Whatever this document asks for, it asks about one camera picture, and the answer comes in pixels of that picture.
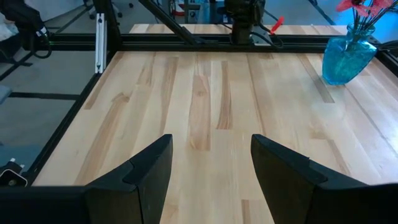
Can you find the black aluminium table frame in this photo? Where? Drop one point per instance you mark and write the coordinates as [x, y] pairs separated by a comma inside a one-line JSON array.
[[186, 42]]

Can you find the black white-edged box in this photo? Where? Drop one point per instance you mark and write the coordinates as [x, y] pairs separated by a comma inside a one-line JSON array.
[[11, 179]]

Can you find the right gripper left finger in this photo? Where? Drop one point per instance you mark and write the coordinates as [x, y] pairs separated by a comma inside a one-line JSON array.
[[140, 186]]

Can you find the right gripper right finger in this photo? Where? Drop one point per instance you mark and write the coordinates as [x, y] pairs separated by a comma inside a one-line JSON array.
[[289, 186]]

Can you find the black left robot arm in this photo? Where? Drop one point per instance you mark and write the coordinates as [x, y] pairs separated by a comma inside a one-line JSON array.
[[244, 18]]

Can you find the silver aluminium bracket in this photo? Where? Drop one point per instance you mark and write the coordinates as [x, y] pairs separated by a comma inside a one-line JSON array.
[[101, 43]]

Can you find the pink artificial flower bunch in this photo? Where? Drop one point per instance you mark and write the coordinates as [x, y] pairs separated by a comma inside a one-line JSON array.
[[382, 3], [351, 5]]

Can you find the red clamp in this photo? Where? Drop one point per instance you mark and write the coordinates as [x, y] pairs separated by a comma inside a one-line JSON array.
[[277, 25]]

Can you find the teal glass vase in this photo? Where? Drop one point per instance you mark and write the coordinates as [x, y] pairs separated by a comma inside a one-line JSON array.
[[345, 62]]

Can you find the black background machine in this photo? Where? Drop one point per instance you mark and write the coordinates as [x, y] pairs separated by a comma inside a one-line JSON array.
[[21, 15]]

